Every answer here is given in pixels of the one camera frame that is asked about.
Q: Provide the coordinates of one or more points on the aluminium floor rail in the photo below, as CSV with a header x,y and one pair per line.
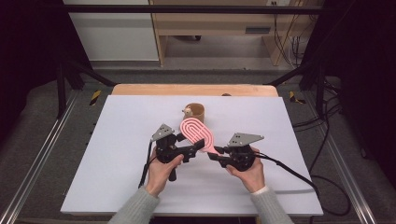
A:
x,y
348,168
37,155

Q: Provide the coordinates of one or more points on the wooden table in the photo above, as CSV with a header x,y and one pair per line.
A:
x,y
193,90

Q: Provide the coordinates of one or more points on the light wooden desk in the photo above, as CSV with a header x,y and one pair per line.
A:
x,y
218,23

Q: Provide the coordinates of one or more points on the yellow black tape marker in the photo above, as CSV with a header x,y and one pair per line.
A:
x,y
95,97
294,98

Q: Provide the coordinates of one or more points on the tan pouch holder with bear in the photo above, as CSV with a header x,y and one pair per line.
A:
x,y
199,112

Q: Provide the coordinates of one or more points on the black horizontal frame bar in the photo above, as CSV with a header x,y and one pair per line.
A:
x,y
186,9

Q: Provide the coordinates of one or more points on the person's left hand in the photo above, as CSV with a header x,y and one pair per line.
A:
x,y
158,177

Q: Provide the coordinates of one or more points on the black metal stand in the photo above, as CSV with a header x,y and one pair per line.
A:
x,y
319,84
62,87

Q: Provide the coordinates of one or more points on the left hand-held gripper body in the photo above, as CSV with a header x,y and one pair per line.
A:
x,y
168,149

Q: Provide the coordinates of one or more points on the person's right hand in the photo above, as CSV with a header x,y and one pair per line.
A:
x,y
253,177

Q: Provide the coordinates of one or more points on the white cabinet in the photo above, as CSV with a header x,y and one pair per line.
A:
x,y
115,37

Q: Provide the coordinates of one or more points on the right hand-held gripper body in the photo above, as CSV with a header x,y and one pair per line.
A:
x,y
241,155

